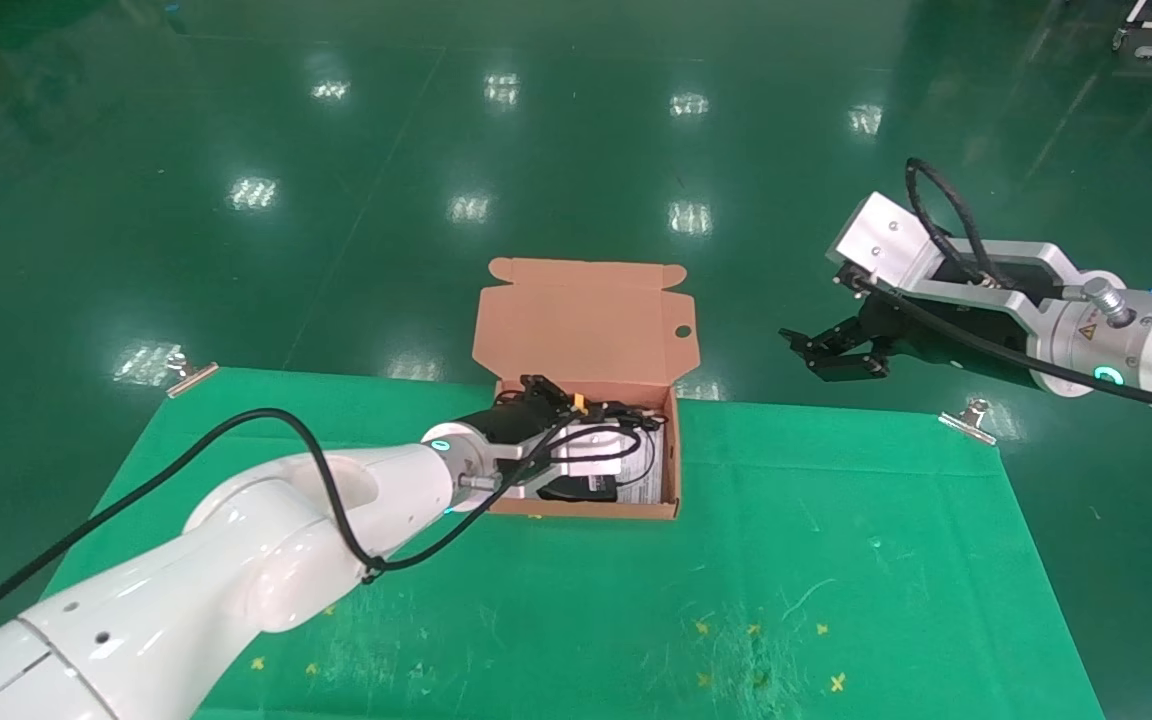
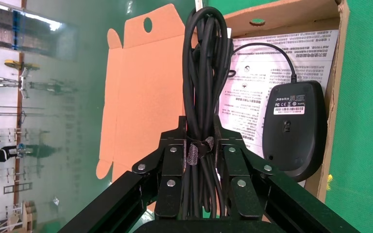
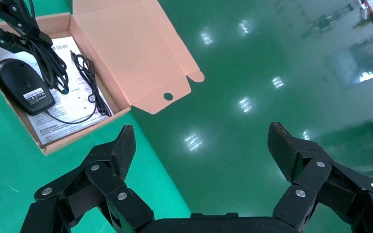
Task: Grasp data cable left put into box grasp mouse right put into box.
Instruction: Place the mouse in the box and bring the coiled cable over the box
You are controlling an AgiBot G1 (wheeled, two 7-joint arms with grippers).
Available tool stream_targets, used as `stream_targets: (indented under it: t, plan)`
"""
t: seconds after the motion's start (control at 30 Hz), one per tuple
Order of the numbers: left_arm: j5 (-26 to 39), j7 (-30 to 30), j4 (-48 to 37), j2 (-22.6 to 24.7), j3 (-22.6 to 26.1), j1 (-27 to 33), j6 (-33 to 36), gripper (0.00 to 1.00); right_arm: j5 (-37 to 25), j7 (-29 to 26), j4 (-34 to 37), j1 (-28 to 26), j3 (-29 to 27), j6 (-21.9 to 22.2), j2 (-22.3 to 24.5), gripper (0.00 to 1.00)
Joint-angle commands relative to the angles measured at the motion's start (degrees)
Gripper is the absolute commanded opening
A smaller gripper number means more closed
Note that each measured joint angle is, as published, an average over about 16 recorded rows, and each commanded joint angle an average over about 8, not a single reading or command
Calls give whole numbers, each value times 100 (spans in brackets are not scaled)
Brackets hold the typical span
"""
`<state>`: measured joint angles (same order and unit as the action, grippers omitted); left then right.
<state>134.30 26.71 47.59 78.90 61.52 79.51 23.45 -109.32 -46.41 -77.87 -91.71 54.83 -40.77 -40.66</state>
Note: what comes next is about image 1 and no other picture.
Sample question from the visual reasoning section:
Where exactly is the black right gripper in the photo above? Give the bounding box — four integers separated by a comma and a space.
779, 292, 1033, 383

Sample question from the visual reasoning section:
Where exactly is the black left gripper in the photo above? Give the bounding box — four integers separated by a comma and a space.
456, 375, 587, 451

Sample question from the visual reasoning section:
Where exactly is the black data cable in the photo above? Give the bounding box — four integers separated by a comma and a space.
576, 398, 672, 471

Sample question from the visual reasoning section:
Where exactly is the black USB cable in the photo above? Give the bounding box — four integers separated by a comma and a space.
536, 472, 620, 504

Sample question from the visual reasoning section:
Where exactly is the open brown cardboard box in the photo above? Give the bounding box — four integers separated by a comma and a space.
471, 258, 702, 521

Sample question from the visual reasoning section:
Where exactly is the silver binder clip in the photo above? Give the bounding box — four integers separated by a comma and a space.
939, 398, 997, 446
164, 347, 220, 399

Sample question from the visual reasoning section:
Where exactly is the green table mat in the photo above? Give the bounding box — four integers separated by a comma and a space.
41, 367, 1107, 720

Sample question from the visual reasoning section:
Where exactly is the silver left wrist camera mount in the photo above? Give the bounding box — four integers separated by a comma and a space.
496, 422, 652, 493

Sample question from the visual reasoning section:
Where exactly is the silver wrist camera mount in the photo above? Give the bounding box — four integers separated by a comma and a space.
496, 422, 652, 493
828, 192, 1127, 323

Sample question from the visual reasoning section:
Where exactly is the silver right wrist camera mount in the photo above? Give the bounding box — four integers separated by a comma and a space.
828, 192, 1127, 323

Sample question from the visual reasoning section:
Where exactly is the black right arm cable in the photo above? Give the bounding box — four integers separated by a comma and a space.
851, 157, 1152, 419

